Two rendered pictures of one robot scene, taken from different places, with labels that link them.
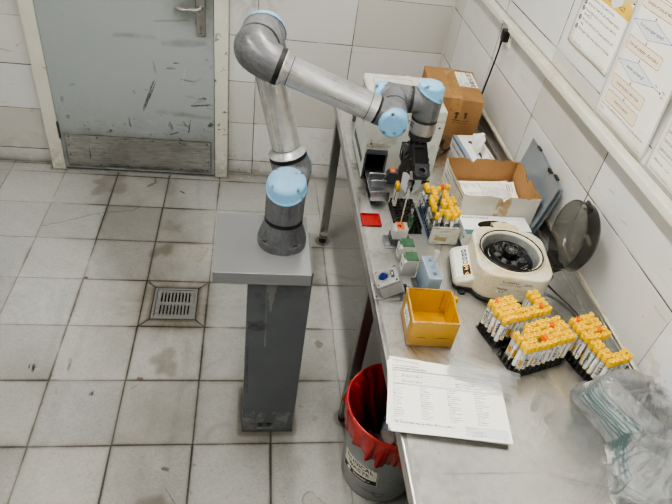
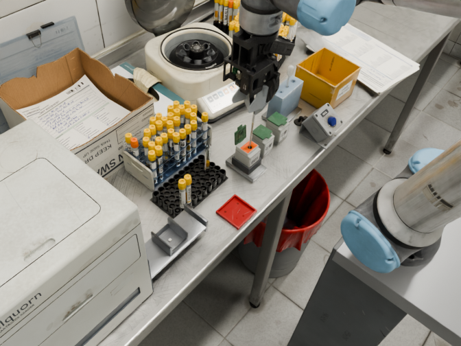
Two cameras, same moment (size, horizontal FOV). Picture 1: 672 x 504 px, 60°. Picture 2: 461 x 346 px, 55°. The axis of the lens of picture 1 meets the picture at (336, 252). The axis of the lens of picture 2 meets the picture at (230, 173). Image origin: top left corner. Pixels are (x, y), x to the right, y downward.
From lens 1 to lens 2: 2.10 m
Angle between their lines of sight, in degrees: 81
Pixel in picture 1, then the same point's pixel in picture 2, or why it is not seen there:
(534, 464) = not seen: hidden behind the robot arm
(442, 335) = (331, 66)
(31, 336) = not seen: outside the picture
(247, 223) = (432, 290)
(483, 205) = (132, 95)
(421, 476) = (417, 47)
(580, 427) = not seen: hidden behind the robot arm
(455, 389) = (350, 54)
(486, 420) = (350, 36)
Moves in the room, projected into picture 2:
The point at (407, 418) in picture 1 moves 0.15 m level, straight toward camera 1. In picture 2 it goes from (402, 62) to (439, 54)
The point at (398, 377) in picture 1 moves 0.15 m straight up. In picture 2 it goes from (385, 79) to (403, 36)
